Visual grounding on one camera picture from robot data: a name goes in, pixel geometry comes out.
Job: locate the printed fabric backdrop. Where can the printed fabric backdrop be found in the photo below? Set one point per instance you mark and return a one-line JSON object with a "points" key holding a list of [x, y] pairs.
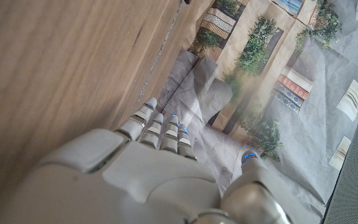
{"points": [[306, 56]]}

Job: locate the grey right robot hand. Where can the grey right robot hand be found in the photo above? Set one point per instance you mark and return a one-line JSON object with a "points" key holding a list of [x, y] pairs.
{"points": [[141, 180]]}

